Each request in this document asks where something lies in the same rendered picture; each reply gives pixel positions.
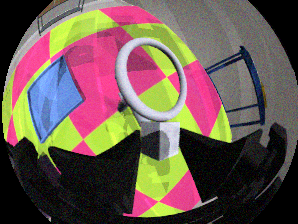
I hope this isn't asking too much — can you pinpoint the blue tray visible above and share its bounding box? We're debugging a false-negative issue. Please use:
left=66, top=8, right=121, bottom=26
left=27, top=55, right=84, bottom=144

